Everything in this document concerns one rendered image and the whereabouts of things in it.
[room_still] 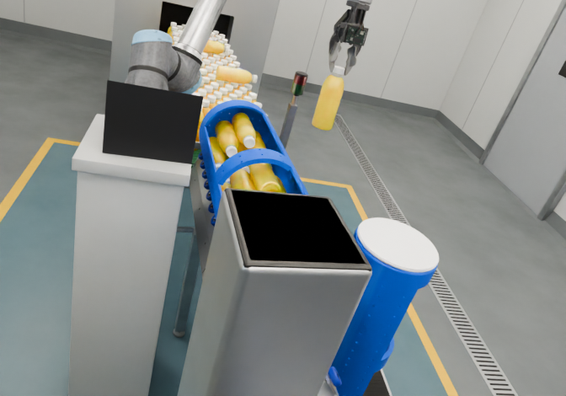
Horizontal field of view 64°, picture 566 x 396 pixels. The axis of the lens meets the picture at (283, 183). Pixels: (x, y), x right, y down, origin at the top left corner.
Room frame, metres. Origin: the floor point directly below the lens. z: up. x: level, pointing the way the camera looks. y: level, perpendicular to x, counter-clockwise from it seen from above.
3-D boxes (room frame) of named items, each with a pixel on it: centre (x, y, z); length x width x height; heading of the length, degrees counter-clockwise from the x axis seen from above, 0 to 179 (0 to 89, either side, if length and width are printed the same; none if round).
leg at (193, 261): (1.60, 0.29, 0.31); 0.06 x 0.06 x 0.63; 22
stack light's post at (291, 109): (2.17, 0.06, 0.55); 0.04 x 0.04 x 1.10; 22
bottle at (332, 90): (1.46, -0.07, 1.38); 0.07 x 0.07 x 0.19
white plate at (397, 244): (1.30, -0.42, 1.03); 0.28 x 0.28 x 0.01
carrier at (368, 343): (1.30, -0.42, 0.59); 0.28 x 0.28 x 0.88
